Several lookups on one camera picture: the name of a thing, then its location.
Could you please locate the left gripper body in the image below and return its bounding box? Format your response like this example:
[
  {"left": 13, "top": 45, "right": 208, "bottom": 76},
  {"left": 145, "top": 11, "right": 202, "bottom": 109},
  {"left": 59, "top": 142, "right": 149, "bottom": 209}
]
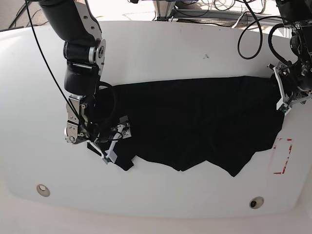
[{"left": 268, "top": 62, "right": 312, "bottom": 107}]

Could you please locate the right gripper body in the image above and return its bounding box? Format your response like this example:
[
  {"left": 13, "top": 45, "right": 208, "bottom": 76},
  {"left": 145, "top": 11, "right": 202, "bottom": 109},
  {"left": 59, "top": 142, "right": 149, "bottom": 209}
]
[{"left": 87, "top": 116, "right": 132, "bottom": 157}]

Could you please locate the black t-shirt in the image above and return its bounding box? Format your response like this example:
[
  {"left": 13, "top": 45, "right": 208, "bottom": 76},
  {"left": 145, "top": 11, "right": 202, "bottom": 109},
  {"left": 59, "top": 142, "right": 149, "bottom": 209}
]
[{"left": 95, "top": 76, "right": 284, "bottom": 176}]

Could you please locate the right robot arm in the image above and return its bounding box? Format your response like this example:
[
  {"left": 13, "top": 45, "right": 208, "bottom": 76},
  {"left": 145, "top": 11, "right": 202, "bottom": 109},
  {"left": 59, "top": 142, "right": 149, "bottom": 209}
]
[{"left": 38, "top": 0, "right": 131, "bottom": 163}]

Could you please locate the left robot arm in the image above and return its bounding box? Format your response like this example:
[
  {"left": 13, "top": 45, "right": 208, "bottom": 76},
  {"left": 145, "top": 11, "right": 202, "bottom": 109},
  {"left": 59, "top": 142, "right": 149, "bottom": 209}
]
[{"left": 268, "top": 0, "right": 312, "bottom": 114}]

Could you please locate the red tape rectangle marking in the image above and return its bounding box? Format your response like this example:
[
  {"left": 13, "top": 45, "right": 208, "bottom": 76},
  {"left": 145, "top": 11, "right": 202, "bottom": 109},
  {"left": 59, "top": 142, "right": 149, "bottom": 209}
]
[{"left": 270, "top": 138, "right": 293, "bottom": 175}]

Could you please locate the left table grommet hole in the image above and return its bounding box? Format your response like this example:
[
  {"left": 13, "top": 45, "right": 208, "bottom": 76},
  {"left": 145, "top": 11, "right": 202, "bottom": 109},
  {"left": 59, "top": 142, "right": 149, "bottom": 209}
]
[{"left": 36, "top": 184, "right": 50, "bottom": 197}]

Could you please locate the table grommet hole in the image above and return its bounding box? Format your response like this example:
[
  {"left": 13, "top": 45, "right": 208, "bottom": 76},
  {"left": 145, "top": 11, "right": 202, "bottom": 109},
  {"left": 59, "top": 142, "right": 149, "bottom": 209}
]
[
  {"left": 249, "top": 196, "right": 264, "bottom": 209},
  {"left": 36, "top": 184, "right": 50, "bottom": 197}
]

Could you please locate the right table grommet hole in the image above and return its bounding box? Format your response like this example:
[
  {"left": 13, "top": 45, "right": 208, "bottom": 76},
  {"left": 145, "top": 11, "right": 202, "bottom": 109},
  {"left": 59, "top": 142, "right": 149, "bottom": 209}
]
[{"left": 249, "top": 196, "right": 264, "bottom": 209}]

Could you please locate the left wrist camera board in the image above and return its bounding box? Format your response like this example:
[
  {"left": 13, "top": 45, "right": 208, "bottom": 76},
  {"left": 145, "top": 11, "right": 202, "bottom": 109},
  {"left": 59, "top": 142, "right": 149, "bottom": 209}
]
[{"left": 276, "top": 99, "right": 291, "bottom": 115}]

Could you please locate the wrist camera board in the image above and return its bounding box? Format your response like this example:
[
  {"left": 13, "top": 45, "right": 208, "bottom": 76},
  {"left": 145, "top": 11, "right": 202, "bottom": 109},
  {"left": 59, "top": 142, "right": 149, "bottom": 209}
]
[
  {"left": 276, "top": 99, "right": 291, "bottom": 115},
  {"left": 101, "top": 151, "right": 117, "bottom": 164}
]

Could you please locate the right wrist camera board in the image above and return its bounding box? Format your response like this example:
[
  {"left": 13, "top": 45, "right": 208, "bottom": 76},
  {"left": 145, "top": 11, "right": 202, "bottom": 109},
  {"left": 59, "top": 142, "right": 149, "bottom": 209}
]
[{"left": 101, "top": 151, "right": 117, "bottom": 164}]

